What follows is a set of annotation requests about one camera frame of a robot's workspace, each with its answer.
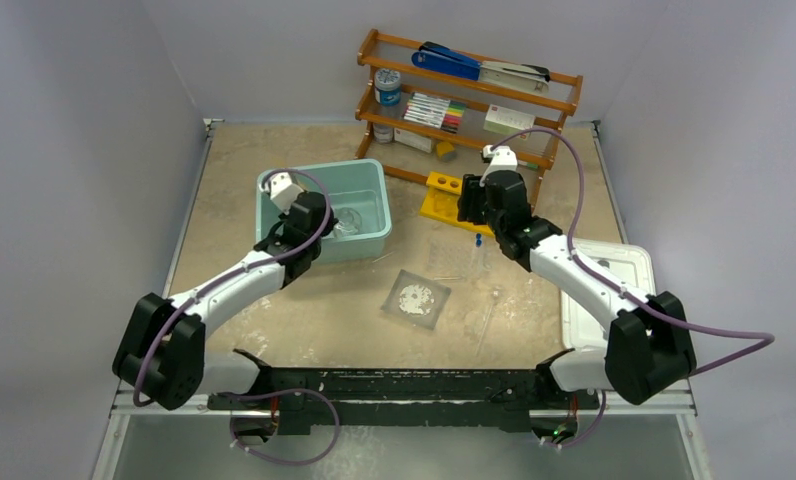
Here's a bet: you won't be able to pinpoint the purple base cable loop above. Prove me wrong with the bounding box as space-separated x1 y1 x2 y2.
229 388 342 466

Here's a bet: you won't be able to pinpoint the clear well plate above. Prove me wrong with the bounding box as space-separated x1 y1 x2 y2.
426 240 485 279

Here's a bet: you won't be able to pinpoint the white plastic tray lid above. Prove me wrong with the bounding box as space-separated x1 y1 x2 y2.
560 238 656 350

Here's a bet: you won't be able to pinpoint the glass beaker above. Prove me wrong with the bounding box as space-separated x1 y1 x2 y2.
333 207 364 238

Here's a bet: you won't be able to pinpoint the pack of coloured markers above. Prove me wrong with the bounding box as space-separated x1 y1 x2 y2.
403 92 468 134

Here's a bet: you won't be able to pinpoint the yellow test tube rack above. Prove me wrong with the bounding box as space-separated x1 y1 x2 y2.
419 171 493 238

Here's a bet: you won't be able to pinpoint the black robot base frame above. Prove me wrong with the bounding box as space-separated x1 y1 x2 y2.
208 361 600 436

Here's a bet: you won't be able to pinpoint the blue long stapler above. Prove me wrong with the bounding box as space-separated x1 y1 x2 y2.
411 42 551 90

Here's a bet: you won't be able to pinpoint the green white box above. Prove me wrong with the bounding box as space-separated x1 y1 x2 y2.
483 105 536 141

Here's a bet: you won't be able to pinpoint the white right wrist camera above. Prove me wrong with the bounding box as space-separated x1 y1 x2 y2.
481 145 518 183

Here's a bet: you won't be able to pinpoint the teal plastic tub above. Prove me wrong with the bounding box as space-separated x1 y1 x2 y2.
283 159 392 264

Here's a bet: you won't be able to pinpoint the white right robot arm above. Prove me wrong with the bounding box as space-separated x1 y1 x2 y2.
457 171 697 407

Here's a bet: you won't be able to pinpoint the wooden three-tier shelf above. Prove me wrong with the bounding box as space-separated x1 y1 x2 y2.
355 28 584 216

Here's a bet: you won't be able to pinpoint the yellow green sponge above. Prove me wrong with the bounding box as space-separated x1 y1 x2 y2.
434 141 457 162

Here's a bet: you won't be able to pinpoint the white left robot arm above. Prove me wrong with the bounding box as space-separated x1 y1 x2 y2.
112 191 336 410

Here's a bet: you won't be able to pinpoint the blue-lidded jar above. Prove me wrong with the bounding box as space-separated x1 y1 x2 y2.
373 68 402 107

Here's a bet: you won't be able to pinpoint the white box lower shelf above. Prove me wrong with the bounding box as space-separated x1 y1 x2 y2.
393 128 434 153

